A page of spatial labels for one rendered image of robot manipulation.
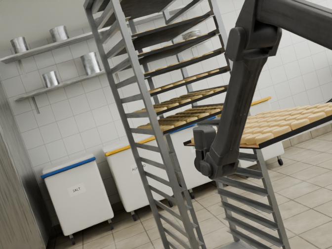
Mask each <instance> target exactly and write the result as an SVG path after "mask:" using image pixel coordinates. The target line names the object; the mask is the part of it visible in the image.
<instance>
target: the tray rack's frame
mask: <svg viewBox="0 0 332 249"><path fill-rule="evenodd" d="M94 1H95V0H85V2H84V4H83V7H84V10H85V13H86V16H87V19H88V22H89V25H90V28H91V31H92V34H93V37H94V40H95V43H96V46H97V49H98V52H99V55H100V58H101V61H102V64H103V67H104V70H105V73H106V76H107V79H108V82H109V85H110V88H111V91H112V94H113V97H114V100H115V103H116V106H117V109H118V112H119V115H120V117H121V120H122V123H123V126H124V130H125V133H126V136H127V139H128V142H129V145H130V148H131V151H132V154H133V157H134V160H135V163H136V166H137V169H138V172H139V175H140V178H141V180H142V183H143V186H144V189H145V192H146V195H147V198H148V201H149V204H150V207H151V210H152V213H153V216H154V219H155V222H156V225H157V228H158V231H159V234H160V237H161V240H162V243H163V246H164V249H170V247H169V244H168V241H167V238H166V234H165V231H164V228H163V225H162V222H161V219H160V216H159V213H158V210H157V207H156V204H155V201H154V198H153V195H152V192H151V189H150V186H149V183H148V180H147V177H146V174H145V171H144V168H143V165H142V162H141V159H140V156H139V153H138V150H137V147H136V144H135V141H134V138H133V135H132V132H131V129H130V126H129V123H128V120H127V117H126V114H125V111H124V108H123V105H122V102H121V99H120V96H119V93H118V90H117V87H116V84H115V81H114V78H113V75H112V72H111V69H110V66H109V63H108V60H107V57H106V54H105V51H104V48H103V45H102V42H101V39H100V36H99V33H98V30H97V27H96V24H95V21H94V18H93V15H92V12H91V9H90V8H91V7H92V5H93V3H94ZM163 16H164V19H165V21H167V20H168V19H169V18H170V14H169V11H168V8H167V9H166V10H164V11H163ZM128 22H129V26H130V29H131V32H132V35H133V34H135V33H137V31H136V28H135V25H134V22H133V20H128ZM176 58H177V61H178V62H181V61H184V59H183V56H182V53H179V54H177V55H176ZM142 66H143V69H144V72H148V71H149V68H148V65H147V63H146V64H143V65H142ZM180 70H181V73H182V76H183V78H186V77H189V75H188V72H187V69H186V67H185V68H182V69H180ZM147 81H148V84H149V87H150V90H152V89H155V87H154V84H153V81H152V78H149V79H147ZM186 89H187V92H191V91H193V88H192V85H191V84H188V85H186ZM153 100H154V102H155V104H159V103H160V102H159V99H158V96H157V95H156V96H155V97H153ZM165 136H166V140H167V143H168V146H169V149H170V151H171V152H174V154H172V158H173V161H174V165H175V168H176V170H179V171H181V168H180V164H179V161H178V158H177V155H176V152H175V149H174V146H173V143H172V140H171V137H170V133H168V135H165ZM177 174H178V177H179V180H180V183H181V186H182V188H184V189H186V191H183V192H184V195H185V199H186V202H187V205H188V206H190V207H192V209H190V210H189V211H190V214H191V217H192V220H193V223H195V224H196V225H198V227H196V228H195V229H196V232H197V235H198V238H199V241H201V242H202V243H204V245H202V246H201V247H202V249H207V248H206V245H205V242H204V239H203V236H202V233H201V230H200V226H199V223H198V220H197V217H196V214H195V211H194V208H193V205H192V202H191V199H190V195H189V192H188V189H187V186H186V183H185V180H184V177H183V174H182V171H181V172H179V173H177ZM216 185H217V187H220V188H222V189H224V187H223V184H222V183H220V182H217V181H216ZM220 197H221V200H223V201H226V202H228V200H227V197H225V196H222V195H220ZM224 210H225V213H227V214H229V215H231V216H232V213H231V211H229V210H227V209H225V208H224ZM233 239H234V241H233V242H231V243H228V244H226V245H224V246H222V247H220V248H218V249H254V248H253V247H251V246H249V245H247V244H246V243H244V242H242V241H240V239H239V238H237V237H236V236H234V235H233Z"/></svg>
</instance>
